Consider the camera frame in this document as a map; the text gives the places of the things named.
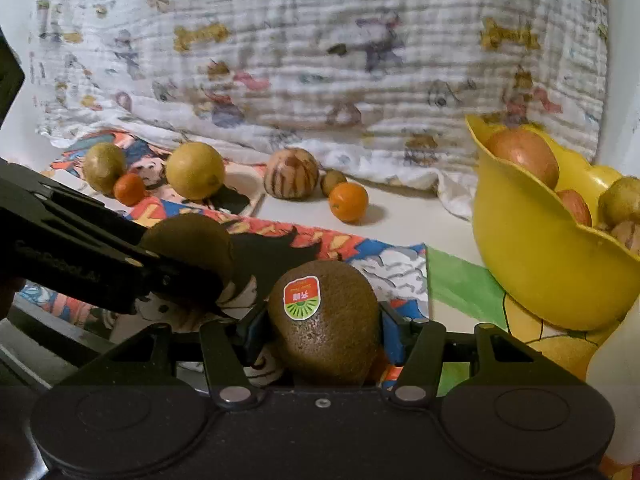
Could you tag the small orange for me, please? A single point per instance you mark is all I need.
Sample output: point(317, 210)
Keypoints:
point(129, 190)

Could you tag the white printed blanket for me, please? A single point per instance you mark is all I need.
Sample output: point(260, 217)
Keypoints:
point(300, 60)

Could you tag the striped round fruit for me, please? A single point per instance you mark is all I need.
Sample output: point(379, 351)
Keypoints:
point(291, 172)

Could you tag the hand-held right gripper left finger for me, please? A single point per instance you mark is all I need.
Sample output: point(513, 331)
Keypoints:
point(255, 334)

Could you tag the small red apple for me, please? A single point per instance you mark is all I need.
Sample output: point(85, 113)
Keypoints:
point(575, 207)

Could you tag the kiwi with red green sticker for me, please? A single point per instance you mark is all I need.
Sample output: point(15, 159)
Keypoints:
point(330, 330)

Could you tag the brown green pear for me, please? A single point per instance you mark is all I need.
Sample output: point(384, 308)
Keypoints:
point(620, 200)

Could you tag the green-yellow lemon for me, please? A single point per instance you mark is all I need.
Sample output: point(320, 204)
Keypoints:
point(103, 167)

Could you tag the large orange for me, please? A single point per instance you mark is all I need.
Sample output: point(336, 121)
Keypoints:
point(349, 202)

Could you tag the cartoon printed mat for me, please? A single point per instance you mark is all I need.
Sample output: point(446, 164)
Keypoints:
point(380, 265)

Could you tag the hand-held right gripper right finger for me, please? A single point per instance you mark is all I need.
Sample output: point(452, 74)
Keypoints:
point(400, 347)

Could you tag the tan ridged fruit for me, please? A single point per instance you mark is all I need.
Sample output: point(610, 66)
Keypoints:
point(627, 237)

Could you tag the small brown kiwi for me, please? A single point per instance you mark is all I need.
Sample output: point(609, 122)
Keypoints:
point(332, 181)

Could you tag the yellow plastic bowl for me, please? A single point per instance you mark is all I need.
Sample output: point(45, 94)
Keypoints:
point(525, 260)

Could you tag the yellow lemon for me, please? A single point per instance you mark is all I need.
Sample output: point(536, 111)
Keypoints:
point(195, 170)

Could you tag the plain brown kiwi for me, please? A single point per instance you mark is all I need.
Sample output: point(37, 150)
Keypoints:
point(192, 242)

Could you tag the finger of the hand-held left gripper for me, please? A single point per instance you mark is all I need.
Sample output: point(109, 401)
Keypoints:
point(65, 205)
point(175, 282)

